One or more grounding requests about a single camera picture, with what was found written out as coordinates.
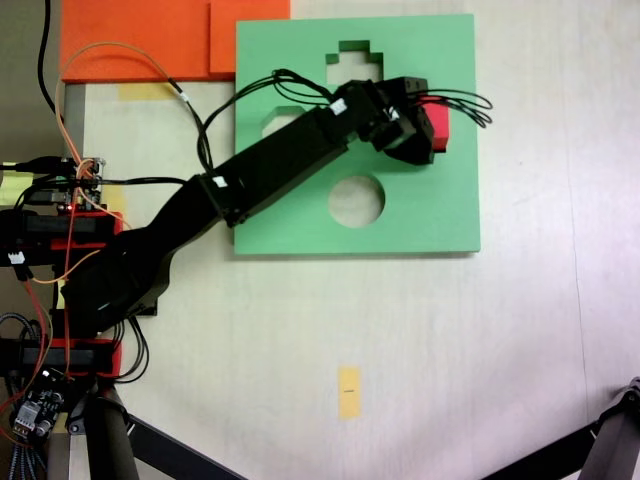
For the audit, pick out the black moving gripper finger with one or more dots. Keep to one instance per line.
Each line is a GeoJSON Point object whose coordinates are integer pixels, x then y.
{"type": "Point", "coordinates": [422, 125]}

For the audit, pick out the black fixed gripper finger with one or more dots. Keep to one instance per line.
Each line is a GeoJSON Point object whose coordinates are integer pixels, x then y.
{"type": "Point", "coordinates": [412, 152]}

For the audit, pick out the red square block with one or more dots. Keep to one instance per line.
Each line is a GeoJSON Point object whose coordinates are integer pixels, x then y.
{"type": "Point", "coordinates": [441, 127]}

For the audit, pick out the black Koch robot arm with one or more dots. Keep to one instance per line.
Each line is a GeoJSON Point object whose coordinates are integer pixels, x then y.
{"type": "Point", "coordinates": [280, 155]}

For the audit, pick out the large orange foam block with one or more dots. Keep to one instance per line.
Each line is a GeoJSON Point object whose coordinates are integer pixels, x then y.
{"type": "Point", "coordinates": [135, 40]}

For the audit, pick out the green shape sorting board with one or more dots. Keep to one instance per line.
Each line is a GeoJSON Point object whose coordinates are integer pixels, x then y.
{"type": "Point", "coordinates": [450, 210]}

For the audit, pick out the yellow tape position marker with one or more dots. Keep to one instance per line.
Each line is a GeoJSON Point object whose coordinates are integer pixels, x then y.
{"type": "Point", "coordinates": [349, 392]}

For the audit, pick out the wide yellow tape strip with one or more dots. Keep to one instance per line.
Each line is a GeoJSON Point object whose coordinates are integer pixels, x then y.
{"type": "Point", "coordinates": [145, 92]}

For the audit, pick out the yellow tape beside controller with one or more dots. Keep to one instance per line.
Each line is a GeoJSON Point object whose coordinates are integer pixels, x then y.
{"type": "Point", "coordinates": [117, 200]}

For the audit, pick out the motor controller circuit board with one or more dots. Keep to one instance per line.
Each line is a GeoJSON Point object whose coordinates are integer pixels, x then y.
{"type": "Point", "coordinates": [90, 182]}

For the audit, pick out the black tripod leg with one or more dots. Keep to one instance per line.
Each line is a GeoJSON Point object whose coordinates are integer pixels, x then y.
{"type": "Point", "coordinates": [107, 440]}
{"type": "Point", "coordinates": [610, 440]}

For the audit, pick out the red and black table clamp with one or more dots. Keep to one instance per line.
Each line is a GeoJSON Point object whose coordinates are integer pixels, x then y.
{"type": "Point", "coordinates": [115, 357]}
{"type": "Point", "coordinates": [50, 225]}

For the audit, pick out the yellow sticky note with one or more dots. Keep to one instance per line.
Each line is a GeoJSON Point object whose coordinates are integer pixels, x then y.
{"type": "Point", "coordinates": [12, 182]}

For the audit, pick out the small black power circuit board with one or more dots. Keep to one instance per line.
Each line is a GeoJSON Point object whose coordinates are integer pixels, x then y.
{"type": "Point", "coordinates": [37, 405]}

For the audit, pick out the grey metal post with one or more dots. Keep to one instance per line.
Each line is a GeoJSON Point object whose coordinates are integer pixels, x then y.
{"type": "Point", "coordinates": [75, 120]}

